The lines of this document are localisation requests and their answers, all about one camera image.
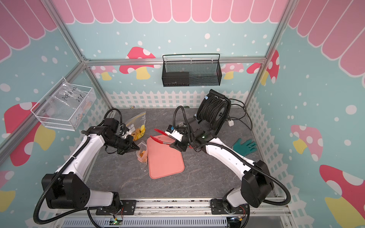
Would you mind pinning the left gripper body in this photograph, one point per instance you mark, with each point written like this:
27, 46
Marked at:
122, 145

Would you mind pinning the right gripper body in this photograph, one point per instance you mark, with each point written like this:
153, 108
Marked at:
186, 141

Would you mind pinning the small clear zip bag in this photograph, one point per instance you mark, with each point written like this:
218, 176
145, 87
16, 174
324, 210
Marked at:
142, 153

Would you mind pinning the clear resealable bag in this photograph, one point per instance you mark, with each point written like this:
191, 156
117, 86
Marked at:
136, 126

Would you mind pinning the red metal tongs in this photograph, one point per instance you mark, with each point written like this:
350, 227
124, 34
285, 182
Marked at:
164, 138

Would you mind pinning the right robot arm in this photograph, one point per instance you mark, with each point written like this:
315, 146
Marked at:
256, 181

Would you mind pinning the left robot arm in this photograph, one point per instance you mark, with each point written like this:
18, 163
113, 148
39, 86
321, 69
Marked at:
66, 189

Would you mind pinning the pink plastic tray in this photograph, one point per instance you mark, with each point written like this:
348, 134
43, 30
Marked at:
163, 160

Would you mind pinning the white power plug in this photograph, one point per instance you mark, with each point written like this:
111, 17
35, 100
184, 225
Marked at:
231, 123

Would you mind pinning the green rubber glove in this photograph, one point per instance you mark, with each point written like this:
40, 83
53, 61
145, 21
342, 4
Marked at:
245, 148

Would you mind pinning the black cable reel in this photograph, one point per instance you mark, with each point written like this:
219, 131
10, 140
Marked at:
214, 109

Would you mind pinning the black mesh wall basket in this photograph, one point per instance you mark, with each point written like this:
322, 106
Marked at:
191, 70

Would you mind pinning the clear wire wall basket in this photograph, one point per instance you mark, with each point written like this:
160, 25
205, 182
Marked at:
64, 106

